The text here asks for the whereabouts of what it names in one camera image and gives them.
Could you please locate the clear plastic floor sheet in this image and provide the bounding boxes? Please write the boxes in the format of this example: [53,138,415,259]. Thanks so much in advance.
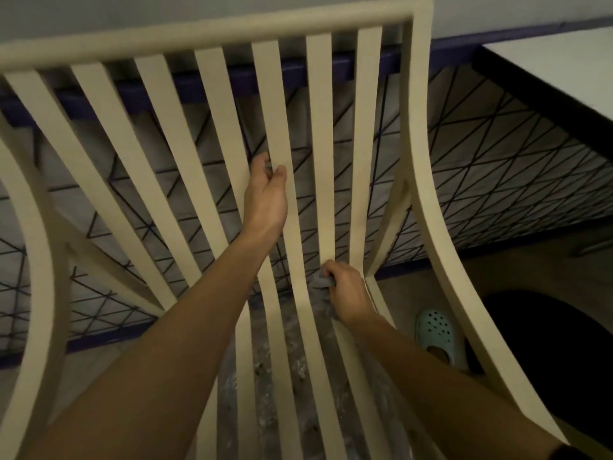
[216,282,432,460]

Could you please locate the person's right forearm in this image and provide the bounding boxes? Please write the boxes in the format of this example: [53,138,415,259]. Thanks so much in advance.
[342,311,571,460]

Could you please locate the black wire mesh railing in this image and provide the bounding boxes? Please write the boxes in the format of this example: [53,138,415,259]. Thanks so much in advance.
[0,48,613,364]

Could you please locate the mint green clog shoe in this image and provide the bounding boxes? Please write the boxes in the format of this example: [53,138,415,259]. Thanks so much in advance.
[415,309,461,368]

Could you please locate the person's left forearm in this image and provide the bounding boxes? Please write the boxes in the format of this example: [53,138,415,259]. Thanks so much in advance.
[19,227,274,460]

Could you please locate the person's right hand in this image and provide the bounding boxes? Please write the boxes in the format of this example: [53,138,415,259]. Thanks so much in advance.
[320,260,375,328]

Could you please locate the cream slatted wooden chair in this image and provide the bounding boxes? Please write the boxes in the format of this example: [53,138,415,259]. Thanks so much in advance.
[0,0,571,460]

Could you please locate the white table with black edge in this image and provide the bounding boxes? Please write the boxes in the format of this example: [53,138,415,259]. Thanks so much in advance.
[472,26,613,161]

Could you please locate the person's left hand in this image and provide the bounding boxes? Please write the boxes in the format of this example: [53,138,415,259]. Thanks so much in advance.
[241,152,288,241]

